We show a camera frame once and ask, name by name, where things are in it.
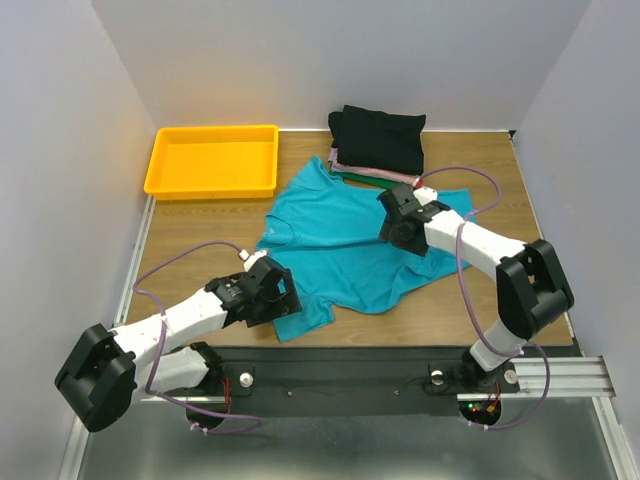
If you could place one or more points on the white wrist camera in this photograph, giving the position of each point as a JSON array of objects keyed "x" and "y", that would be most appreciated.
[
  {"x": 424, "y": 195},
  {"x": 249, "y": 259}
]

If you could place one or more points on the yellow plastic tray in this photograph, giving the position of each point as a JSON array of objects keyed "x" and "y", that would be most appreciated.
[{"x": 213, "y": 162}]

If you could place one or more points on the teal t shirt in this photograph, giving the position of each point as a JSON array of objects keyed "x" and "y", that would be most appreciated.
[{"x": 326, "y": 232}]

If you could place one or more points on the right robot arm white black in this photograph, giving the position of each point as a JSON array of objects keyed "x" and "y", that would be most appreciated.
[{"x": 532, "y": 289}]

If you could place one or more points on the folded green t shirt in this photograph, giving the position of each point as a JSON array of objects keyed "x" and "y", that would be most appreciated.
[{"x": 367, "y": 180}]

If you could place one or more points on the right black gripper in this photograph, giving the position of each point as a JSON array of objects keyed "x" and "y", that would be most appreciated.
[{"x": 392, "y": 234}]

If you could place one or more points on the folded black t shirt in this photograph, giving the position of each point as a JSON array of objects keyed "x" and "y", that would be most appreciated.
[{"x": 376, "y": 139}]

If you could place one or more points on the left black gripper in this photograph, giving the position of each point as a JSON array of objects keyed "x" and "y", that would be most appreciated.
[{"x": 285, "y": 304}]

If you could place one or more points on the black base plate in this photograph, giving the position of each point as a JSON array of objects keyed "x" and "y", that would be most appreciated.
[{"x": 344, "y": 381}]

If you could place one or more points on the aluminium frame rail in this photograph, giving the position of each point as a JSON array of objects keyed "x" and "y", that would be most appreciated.
[{"x": 98, "y": 378}]

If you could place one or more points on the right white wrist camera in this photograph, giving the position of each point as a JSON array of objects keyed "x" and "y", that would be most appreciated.
[{"x": 424, "y": 195}]

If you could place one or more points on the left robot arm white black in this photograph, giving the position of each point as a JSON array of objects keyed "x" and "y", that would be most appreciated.
[{"x": 168, "y": 353}]

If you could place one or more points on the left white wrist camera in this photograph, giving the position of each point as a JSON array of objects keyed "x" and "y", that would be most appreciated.
[{"x": 249, "y": 259}]

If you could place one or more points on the folded pink t shirt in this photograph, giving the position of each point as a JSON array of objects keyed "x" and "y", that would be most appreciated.
[{"x": 375, "y": 173}]

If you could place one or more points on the folded lavender t shirt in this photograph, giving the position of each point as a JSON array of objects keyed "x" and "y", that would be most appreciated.
[{"x": 333, "y": 158}]

